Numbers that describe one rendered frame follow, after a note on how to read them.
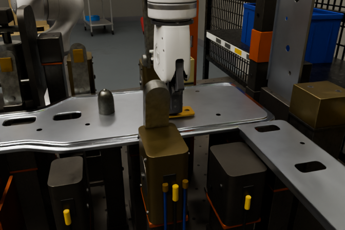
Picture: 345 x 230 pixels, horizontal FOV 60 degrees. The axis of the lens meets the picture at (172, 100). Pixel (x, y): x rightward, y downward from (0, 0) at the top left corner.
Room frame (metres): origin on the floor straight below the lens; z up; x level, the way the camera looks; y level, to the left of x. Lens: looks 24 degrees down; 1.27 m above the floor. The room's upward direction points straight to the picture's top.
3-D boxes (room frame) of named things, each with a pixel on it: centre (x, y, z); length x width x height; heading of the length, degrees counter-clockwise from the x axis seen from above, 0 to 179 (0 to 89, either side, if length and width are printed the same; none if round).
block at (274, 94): (0.64, -0.25, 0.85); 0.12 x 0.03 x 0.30; 14
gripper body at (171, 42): (0.54, 0.00, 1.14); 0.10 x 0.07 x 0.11; 14
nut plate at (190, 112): (0.54, 0.00, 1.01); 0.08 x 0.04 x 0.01; 104
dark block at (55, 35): (0.73, 0.30, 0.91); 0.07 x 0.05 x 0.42; 14
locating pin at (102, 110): (0.56, 0.13, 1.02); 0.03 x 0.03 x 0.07
